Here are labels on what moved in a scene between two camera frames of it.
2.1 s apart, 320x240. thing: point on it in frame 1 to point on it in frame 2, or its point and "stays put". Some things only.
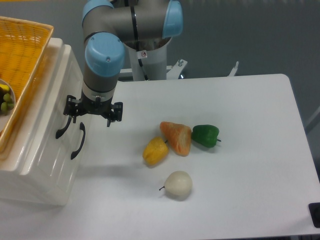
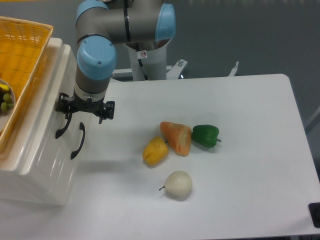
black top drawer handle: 59,131 stays put
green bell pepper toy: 206,135 stays put
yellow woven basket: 22,44 stays put
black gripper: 74,107 to 66,102
